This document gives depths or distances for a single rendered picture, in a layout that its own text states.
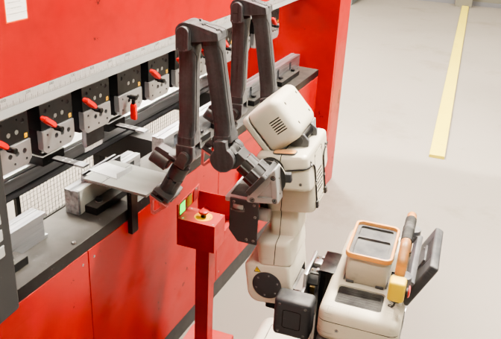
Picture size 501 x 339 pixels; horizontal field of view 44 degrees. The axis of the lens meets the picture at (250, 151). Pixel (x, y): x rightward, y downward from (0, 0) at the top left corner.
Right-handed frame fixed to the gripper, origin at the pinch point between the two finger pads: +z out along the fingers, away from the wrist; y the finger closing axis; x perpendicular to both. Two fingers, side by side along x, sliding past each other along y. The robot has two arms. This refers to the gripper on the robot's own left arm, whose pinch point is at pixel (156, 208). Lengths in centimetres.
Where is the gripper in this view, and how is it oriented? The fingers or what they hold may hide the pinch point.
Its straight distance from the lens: 207.9
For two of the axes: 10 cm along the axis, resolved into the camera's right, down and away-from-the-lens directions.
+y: -3.3, 3.6, -8.7
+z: -4.7, 7.4, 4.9
